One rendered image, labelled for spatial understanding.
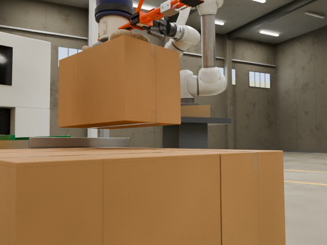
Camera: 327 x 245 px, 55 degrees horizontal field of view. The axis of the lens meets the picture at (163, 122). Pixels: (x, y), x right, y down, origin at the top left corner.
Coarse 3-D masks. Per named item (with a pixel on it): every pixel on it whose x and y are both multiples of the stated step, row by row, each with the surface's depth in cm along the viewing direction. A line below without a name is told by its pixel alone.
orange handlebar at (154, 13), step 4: (172, 0) 140; (176, 0) 138; (172, 4) 140; (180, 4) 142; (156, 8) 148; (160, 8) 146; (148, 12) 152; (152, 12) 150; (156, 12) 148; (160, 12) 152; (144, 16) 154; (148, 16) 152; (152, 16) 152; (156, 16) 152; (160, 16) 152; (148, 20) 159; (152, 20) 158; (128, 24) 164; (120, 28) 170; (124, 28) 168; (132, 28) 169
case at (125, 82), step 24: (96, 48) 159; (120, 48) 145; (144, 48) 153; (72, 72) 174; (96, 72) 158; (120, 72) 145; (144, 72) 152; (168, 72) 165; (72, 96) 172; (96, 96) 157; (120, 96) 144; (144, 96) 151; (168, 96) 164; (72, 120) 171; (96, 120) 156; (120, 120) 143; (144, 120) 150; (168, 120) 163
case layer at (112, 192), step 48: (0, 192) 64; (48, 192) 61; (96, 192) 68; (144, 192) 76; (192, 192) 88; (240, 192) 103; (0, 240) 63; (48, 240) 60; (96, 240) 67; (144, 240) 76; (192, 240) 87; (240, 240) 102
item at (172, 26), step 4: (164, 20) 170; (160, 24) 168; (168, 24) 170; (172, 24) 170; (168, 28) 170; (172, 28) 170; (160, 32) 169; (164, 32) 169; (168, 32) 171; (172, 32) 171; (168, 36) 174
